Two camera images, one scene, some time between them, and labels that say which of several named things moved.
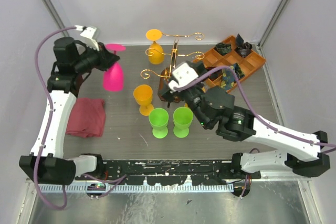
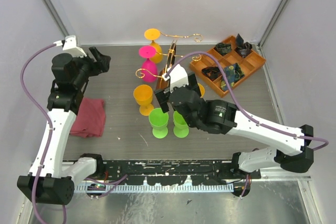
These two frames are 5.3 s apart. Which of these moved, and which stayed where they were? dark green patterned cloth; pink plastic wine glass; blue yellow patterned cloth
Moved: pink plastic wine glass
Stayed: dark green patterned cloth; blue yellow patterned cloth
